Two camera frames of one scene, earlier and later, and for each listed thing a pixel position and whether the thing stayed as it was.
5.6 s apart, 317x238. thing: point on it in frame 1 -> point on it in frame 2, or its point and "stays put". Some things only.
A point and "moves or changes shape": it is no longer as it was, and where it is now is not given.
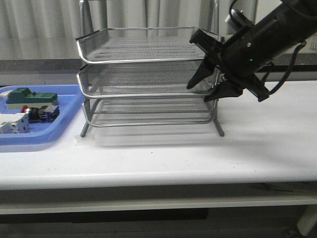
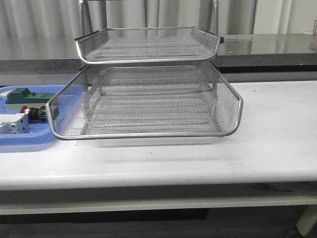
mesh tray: [117, 44] stays put
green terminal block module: [23, 96] stays put
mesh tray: [141, 80] moves or changes shape
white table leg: [308, 220] stays put
